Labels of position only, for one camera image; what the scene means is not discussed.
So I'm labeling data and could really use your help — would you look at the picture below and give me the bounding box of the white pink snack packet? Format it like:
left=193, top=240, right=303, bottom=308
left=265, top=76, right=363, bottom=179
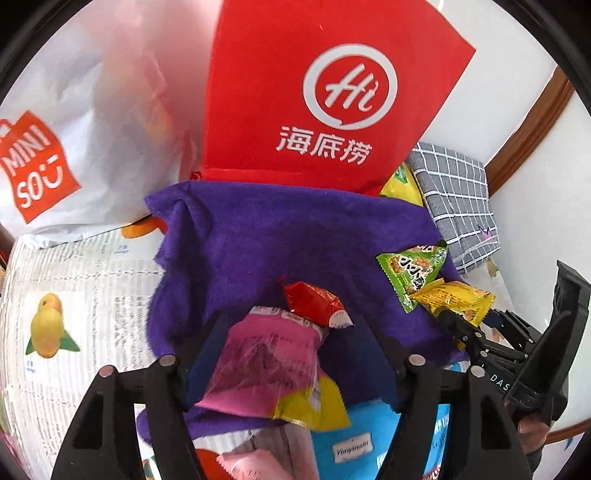
left=249, top=427, right=319, bottom=480

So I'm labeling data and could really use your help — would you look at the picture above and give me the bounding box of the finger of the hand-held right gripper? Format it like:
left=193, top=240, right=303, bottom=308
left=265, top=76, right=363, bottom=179
left=436, top=309, right=489, bottom=366
left=488, top=309, right=542, bottom=354

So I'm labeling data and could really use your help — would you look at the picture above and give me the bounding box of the purple towel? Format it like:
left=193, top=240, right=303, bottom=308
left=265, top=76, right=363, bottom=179
left=143, top=181, right=467, bottom=455

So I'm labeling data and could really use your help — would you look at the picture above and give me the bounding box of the red snack packet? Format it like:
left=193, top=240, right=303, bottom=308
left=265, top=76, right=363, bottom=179
left=283, top=281, right=352, bottom=329

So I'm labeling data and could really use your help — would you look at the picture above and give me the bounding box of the large pink snack packet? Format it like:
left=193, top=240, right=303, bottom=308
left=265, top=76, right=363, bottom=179
left=217, top=450, right=296, bottom=480

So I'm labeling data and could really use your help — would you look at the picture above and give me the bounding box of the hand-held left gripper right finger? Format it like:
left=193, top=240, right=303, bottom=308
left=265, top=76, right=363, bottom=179
left=365, top=316, right=532, bottom=480

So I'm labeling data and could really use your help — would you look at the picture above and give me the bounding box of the green snack packet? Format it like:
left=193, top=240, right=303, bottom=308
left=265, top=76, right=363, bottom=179
left=376, top=241, right=448, bottom=313

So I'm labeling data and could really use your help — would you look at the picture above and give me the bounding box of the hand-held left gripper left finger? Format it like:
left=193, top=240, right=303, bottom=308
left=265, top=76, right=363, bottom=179
left=51, top=314, right=232, bottom=480

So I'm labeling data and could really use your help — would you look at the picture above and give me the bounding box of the person's right hand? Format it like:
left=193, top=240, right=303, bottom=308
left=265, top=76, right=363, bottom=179
left=508, top=401, right=570, bottom=476

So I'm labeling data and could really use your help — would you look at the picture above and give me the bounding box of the grey checkered folded cloth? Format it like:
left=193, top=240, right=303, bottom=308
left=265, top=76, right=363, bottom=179
left=406, top=141, right=502, bottom=275

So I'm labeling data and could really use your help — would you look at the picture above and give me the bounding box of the white plastic shopping bag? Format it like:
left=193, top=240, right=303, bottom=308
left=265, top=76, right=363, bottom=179
left=0, top=14, right=208, bottom=250

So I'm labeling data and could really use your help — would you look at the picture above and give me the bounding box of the blue tissue pack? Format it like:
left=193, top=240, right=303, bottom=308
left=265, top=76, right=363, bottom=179
left=318, top=399, right=453, bottom=480

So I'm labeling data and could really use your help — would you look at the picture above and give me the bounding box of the red paper bag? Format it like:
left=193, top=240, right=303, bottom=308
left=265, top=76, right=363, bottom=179
left=191, top=0, right=476, bottom=199

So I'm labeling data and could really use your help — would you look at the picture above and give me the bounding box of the yellow green snack bag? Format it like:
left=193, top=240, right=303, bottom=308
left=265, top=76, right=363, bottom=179
left=379, top=161, right=426, bottom=207

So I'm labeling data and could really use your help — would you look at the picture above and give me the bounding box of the pink and yellow snack packet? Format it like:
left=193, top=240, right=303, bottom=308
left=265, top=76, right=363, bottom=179
left=194, top=305, right=352, bottom=433

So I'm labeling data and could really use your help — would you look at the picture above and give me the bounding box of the brown wooden door frame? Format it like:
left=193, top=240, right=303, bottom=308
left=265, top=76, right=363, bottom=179
left=485, top=69, right=575, bottom=195

